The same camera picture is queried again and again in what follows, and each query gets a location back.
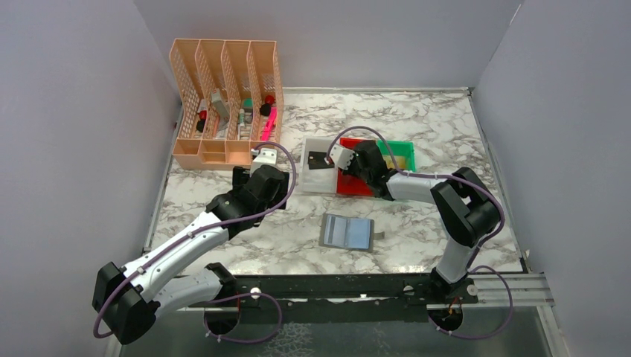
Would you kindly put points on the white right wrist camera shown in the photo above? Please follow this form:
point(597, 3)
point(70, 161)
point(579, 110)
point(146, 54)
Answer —
point(340, 157)

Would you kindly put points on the red black stamp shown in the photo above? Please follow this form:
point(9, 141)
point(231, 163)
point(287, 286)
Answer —
point(266, 107)

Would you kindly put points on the grey box in organizer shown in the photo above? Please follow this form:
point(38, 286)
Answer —
point(220, 104)

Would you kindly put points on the peach plastic desk organizer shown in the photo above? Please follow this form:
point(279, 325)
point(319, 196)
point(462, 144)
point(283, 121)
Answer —
point(240, 69)

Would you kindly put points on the pink highlighter pen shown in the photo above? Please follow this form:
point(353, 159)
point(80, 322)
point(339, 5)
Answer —
point(267, 130)

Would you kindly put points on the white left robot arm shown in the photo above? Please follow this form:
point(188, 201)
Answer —
point(129, 299)

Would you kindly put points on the white plastic bin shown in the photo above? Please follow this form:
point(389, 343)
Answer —
point(321, 181)

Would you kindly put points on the black mounting rail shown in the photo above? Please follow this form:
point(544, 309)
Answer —
point(312, 299)

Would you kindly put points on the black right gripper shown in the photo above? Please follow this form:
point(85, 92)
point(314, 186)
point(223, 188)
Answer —
point(359, 161)

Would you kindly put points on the gold card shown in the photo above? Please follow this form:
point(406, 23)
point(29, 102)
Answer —
point(398, 160)

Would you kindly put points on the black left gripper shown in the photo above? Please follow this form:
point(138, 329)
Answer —
point(268, 177)

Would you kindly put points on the green plastic bin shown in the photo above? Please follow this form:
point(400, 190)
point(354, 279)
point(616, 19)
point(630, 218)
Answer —
point(403, 148)

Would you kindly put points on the red plastic bin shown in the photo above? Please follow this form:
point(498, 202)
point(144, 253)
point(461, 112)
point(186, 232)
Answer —
point(348, 183)

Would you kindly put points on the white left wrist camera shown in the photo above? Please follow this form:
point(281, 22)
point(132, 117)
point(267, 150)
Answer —
point(263, 156)

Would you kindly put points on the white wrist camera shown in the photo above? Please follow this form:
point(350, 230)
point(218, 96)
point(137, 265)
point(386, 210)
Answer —
point(340, 157)
point(263, 156)

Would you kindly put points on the grey metal card holder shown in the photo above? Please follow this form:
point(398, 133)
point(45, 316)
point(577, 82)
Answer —
point(360, 234)

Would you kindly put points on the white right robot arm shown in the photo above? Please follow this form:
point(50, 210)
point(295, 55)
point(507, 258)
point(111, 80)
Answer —
point(469, 212)

